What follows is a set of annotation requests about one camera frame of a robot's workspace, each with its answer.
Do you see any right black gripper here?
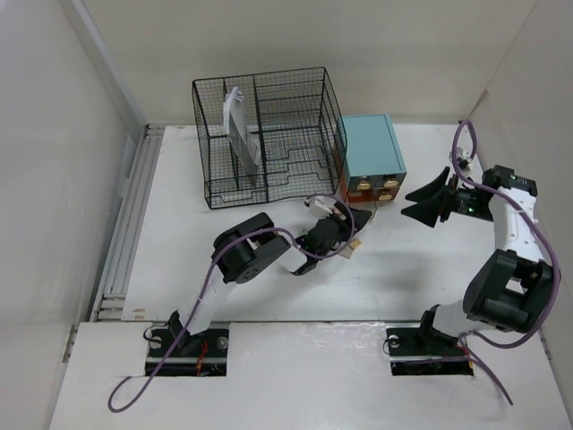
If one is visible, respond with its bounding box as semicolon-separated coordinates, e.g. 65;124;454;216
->
401;166;494;228

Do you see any small wooden block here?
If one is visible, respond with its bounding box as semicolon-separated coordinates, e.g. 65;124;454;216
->
349;238;362;250

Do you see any teal and orange drawer box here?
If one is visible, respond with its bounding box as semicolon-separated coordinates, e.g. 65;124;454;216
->
339;114;407;213

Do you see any black setup guide booklet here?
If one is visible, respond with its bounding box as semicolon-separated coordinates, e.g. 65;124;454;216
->
226;112;261;186

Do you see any grey eraser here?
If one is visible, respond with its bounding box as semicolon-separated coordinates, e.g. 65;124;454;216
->
338;247;354;259

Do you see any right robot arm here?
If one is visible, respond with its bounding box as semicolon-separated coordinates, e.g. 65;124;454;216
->
401;165;560;353

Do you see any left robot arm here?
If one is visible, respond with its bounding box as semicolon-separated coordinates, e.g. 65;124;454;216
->
167;202;372;357

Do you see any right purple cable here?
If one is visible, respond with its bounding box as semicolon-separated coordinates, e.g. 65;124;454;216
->
452;119;561;407

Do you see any purple cable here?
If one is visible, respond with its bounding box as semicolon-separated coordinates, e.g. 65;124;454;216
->
452;119;561;407
107;193;357;412

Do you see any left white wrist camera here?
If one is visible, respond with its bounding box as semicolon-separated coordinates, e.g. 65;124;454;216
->
304;195;345;219

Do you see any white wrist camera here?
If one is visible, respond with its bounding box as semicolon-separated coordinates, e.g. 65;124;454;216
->
304;195;345;219
449;148;474;175

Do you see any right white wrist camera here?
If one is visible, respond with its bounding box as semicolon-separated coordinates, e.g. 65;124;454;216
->
449;148;474;175

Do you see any black wire mesh organizer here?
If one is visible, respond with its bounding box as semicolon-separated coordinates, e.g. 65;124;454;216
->
191;67;347;210

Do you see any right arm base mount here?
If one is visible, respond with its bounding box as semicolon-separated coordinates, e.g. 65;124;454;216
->
382;322;474;377

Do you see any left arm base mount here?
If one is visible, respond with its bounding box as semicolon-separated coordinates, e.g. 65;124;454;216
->
142;323;230;377

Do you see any aluminium rail frame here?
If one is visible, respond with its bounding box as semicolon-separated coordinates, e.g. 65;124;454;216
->
87;125;166;323

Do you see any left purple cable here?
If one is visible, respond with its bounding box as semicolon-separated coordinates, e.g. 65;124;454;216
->
107;193;357;412

